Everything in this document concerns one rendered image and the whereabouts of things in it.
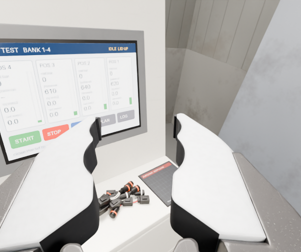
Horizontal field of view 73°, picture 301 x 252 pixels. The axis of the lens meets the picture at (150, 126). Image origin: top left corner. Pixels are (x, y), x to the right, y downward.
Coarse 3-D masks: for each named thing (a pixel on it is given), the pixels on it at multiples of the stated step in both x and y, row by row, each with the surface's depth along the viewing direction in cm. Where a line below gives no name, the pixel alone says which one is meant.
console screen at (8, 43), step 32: (0, 32) 43; (32, 32) 47; (64, 32) 51; (96, 32) 56; (128, 32) 61; (0, 64) 45; (32, 64) 48; (64, 64) 53; (96, 64) 58; (128, 64) 64; (0, 96) 46; (32, 96) 50; (64, 96) 55; (96, 96) 60; (128, 96) 67; (0, 128) 48; (32, 128) 52; (64, 128) 57; (128, 128) 70; (0, 160) 49
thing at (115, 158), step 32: (0, 0) 42; (32, 0) 46; (64, 0) 49; (96, 0) 54; (128, 0) 59; (160, 0) 66; (160, 32) 69; (160, 64) 72; (160, 96) 76; (160, 128) 80; (128, 160) 74; (160, 224) 62
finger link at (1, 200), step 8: (32, 160) 9; (24, 168) 8; (8, 176) 8; (16, 176) 8; (24, 176) 8; (0, 184) 7; (8, 184) 7; (16, 184) 7; (0, 192) 7; (8, 192) 7; (16, 192) 7; (0, 200) 7; (8, 200) 7; (0, 208) 6; (8, 208) 6; (0, 216) 6; (0, 224) 6; (32, 248) 6
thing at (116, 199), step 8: (128, 184) 65; (112, 192) 64; (120, 192) 62; (128, 192) 63; (136, 192) 65; (104, 200) 57; (112, 200) 60; (120, 200) 61; (128, 200) 62; (136, 200) 64; (144, 200) 63; (104, 208) 57; (112, 208) 58; (112, 216) 58
